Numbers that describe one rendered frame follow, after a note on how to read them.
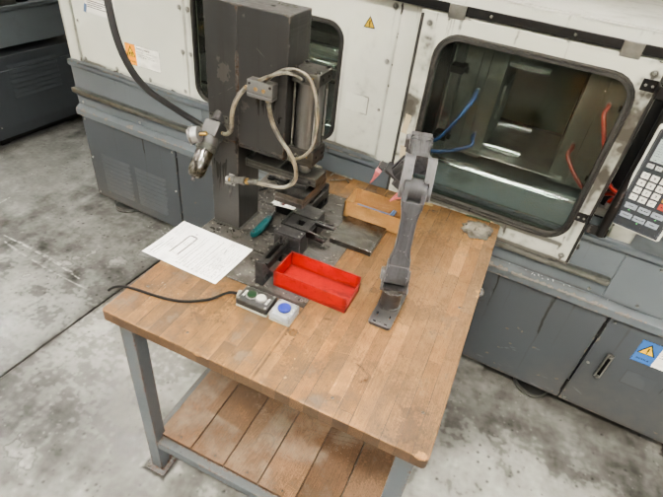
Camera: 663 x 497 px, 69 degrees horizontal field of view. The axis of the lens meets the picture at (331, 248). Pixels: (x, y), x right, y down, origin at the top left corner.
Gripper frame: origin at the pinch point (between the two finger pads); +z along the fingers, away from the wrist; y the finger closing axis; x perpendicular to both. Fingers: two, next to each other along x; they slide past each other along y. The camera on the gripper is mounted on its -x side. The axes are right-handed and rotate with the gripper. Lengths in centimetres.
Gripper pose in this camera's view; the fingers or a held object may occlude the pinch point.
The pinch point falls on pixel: (381, 189)
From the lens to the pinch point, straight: 174.2
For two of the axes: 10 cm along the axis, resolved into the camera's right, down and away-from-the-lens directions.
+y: -7.4, -6.6, -1.5
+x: -3.6, 5.7, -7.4
